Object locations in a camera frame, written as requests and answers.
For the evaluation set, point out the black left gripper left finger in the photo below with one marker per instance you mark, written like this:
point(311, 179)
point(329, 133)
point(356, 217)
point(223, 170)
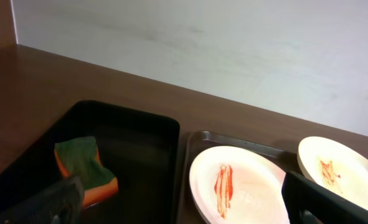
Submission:
point(59, 203)

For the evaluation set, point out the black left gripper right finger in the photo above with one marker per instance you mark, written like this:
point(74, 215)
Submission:
point(307, 202)

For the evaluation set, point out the green and orange sponge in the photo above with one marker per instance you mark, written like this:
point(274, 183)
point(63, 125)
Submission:
point(80, 157)

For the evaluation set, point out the white plate with ketchup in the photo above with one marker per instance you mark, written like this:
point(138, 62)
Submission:
point(233, 185)

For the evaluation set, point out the black rectangular tray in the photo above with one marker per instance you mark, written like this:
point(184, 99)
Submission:
point(140, 148)

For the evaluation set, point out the brown translucent serving tray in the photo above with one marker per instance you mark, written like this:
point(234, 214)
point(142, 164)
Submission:
point(200, 141)

